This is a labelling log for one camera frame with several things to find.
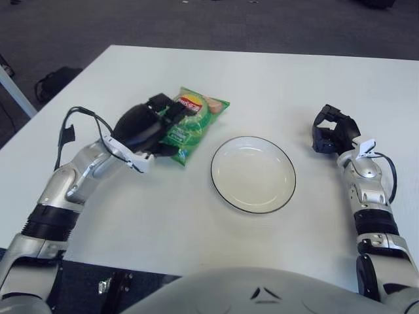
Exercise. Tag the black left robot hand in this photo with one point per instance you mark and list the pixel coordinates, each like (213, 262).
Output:
(137, 126)

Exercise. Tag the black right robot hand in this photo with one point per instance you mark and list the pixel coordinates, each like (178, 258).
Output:
(345, 129)

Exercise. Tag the green chips snack bag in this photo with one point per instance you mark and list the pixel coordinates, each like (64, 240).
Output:
(191, 131)

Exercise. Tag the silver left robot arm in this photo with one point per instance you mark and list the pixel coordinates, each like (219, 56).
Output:
(65, 183)

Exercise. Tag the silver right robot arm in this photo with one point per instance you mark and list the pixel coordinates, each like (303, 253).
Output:
(373, 196)

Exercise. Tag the white plate with black rim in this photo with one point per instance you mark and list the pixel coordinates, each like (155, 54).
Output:
(253, 176)

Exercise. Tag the black backpack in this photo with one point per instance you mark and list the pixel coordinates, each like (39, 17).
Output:
(55, 81)

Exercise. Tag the white table leg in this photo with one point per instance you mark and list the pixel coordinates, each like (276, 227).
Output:
(18, 95)

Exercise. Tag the large black floor object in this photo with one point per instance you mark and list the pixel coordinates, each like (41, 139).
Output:
(376, 2)

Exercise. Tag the dark object beside table leg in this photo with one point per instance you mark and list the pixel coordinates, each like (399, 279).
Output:
(6, 67)

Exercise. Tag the black bar with screws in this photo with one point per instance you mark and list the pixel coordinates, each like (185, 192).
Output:
(121, 291)

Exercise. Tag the grey robot torso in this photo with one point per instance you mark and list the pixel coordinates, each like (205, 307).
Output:
(245, 294)

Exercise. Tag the silver metal bracket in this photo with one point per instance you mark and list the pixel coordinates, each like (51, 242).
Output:
(104, 285)

